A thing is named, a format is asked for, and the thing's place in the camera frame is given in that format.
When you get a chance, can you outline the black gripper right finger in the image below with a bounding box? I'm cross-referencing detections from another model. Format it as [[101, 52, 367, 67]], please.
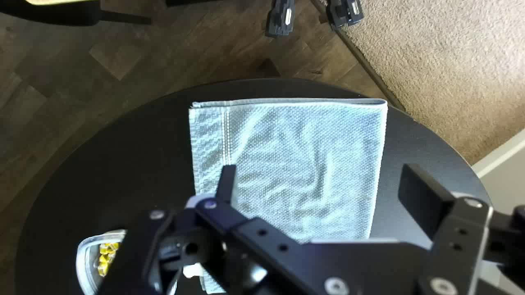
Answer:
[[398, 162, 495, 295]]

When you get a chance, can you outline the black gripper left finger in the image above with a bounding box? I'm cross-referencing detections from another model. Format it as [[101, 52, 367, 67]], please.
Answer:
[[98, 164, 352, 295]]

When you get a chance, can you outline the clear plastic candy bowl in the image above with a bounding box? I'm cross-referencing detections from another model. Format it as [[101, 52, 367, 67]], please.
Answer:
[[73, 228, 188, 295]]

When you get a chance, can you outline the light blue folded towel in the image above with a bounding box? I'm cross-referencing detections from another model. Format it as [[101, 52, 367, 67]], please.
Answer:
[[188, 97, 391, 295]]

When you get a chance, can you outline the beige carpet rug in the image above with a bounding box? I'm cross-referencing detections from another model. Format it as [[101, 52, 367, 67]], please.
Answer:
[[335, 0, 525, 165]]

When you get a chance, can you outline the black stand foot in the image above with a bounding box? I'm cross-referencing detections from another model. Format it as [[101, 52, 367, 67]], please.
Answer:
[[265, 0, 301, 39], [327, 0, 367, 29]]

